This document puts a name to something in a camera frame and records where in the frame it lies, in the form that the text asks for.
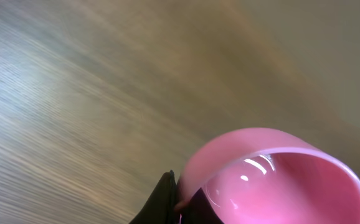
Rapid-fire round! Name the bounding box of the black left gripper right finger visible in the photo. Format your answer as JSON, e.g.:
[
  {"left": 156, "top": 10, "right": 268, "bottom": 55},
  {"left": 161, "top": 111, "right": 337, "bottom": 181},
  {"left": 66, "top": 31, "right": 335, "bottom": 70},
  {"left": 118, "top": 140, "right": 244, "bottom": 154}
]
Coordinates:
[{"left": 179, "top": 189, "right": 224, "bottom": 224}]

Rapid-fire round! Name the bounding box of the pink scoop with blue handle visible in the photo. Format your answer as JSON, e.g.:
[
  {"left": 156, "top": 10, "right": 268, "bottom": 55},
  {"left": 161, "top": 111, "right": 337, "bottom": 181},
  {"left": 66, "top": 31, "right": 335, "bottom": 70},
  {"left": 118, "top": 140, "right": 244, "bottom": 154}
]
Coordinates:
[{"left": 179, "top": 128, "right": 360, "bottom": 224}]

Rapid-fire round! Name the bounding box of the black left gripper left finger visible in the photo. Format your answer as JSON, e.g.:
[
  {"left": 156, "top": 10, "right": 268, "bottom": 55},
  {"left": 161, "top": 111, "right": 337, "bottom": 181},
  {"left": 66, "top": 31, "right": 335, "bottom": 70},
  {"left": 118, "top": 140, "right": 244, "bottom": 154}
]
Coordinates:
[{"left": 130, "top": 170, "right": 176, "bottom": 224}]

